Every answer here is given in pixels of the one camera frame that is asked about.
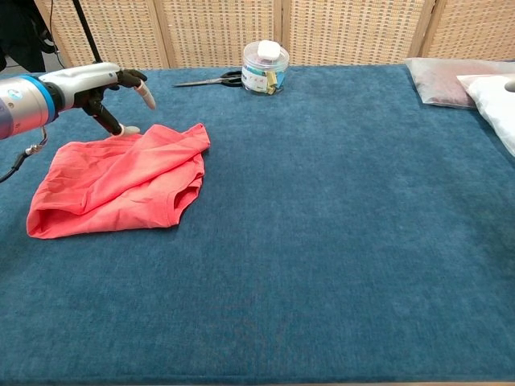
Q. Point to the blue carpet table mat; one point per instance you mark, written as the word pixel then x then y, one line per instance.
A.
pixel 281 261

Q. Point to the red sleeveless shirt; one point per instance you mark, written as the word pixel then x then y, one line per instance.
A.
pixel 112 193

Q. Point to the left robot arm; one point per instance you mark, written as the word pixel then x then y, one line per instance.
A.
pixel 20 104

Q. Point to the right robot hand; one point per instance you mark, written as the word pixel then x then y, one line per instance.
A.
pixel 511 85

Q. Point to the bag with red garment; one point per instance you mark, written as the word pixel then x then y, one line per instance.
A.
pixel 434 84

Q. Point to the white earbud case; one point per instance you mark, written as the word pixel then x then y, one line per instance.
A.
pixel 269 50

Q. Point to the black tripod stand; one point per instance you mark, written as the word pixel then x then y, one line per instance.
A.
pixel 86 36

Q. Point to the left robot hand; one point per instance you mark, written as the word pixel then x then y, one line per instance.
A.
pixel 88 80

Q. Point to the wicker folding screen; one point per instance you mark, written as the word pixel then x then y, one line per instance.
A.
pixel 217 32

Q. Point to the bag with white garment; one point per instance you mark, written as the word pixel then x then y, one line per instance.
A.
pixel 493 104

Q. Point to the clear plastic jar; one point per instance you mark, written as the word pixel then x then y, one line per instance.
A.
pixel 265 82

